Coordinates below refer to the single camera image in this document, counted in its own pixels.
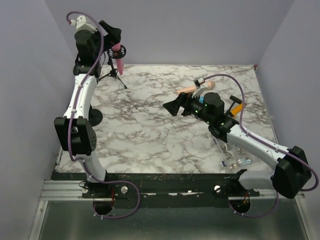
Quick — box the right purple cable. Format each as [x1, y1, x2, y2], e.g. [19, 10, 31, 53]
[202, 74, 313, 218]

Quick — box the black clip mic stand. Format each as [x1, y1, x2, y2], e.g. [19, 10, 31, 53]
[70, 126, 78, 136]

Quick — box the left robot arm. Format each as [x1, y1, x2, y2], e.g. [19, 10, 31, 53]
[54, 15, 126, 198]

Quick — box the orange handled tool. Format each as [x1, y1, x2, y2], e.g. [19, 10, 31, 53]
[225, 95, 243, 118]

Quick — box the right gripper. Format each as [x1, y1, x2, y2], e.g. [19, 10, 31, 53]
[163, 89, 213, 125]

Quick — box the purple cable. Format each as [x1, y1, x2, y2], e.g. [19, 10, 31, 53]
[66, 11, 141, 220]
[202, 74, 313, 218]

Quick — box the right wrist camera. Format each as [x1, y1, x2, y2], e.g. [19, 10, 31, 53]
[192, 78, 206, 98]

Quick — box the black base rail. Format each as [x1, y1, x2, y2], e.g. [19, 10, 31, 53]
[40, 172, 275, 213]

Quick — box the beige microphone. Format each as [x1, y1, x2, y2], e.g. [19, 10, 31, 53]
[177, 81, 215, 95]

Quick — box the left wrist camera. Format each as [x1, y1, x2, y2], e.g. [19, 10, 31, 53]
[69, 15, 97, 33]

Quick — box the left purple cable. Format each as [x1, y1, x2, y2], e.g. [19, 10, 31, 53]
[66, 11, 141, 220]

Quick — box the pink microphone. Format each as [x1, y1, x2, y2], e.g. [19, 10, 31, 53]
[111, 42, 123, 75]

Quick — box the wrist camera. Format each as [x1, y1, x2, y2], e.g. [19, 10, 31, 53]
[69, 15, 97, 33]
[192, 78, 206, 98]

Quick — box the clear plastic parts box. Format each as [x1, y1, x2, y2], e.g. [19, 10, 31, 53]
[214, 139, 253, 173]

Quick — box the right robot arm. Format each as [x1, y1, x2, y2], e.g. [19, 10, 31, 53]
[163, 92, 312, 199]

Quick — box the black tripod mic stand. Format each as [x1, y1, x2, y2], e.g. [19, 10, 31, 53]
[99, 44, 128, 89]

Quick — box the black shock-mount mic stand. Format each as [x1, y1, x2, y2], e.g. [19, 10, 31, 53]
[88, 105, 103, 127]

